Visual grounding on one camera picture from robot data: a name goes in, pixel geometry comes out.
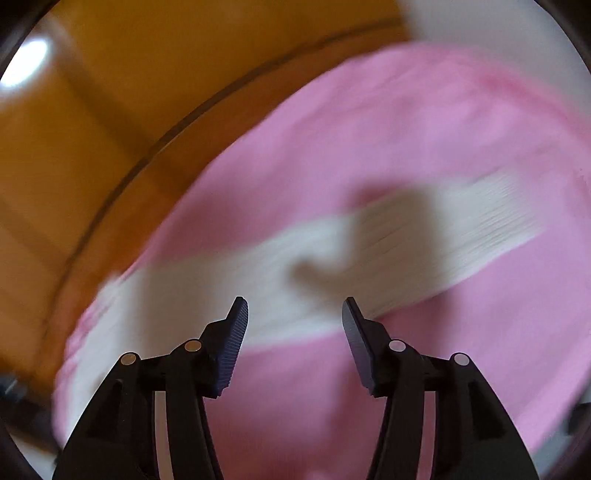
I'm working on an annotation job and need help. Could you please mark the pink bed sheet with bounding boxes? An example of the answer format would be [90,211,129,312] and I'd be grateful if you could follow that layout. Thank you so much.
[53,44,591,480]

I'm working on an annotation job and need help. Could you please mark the wooden panelled wardrobe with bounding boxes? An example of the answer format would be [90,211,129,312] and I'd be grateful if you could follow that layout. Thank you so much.
[0,0,411,370]

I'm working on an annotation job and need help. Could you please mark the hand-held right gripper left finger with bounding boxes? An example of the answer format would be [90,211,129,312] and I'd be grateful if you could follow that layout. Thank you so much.
[52,296,249,480]

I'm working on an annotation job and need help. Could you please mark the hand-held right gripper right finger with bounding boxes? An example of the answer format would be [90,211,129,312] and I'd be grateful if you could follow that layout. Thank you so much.
[342,296,541,480]

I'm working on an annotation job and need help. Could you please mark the white knitted sweater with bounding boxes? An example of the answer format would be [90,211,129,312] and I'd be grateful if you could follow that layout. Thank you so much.
[55,173,546,444]

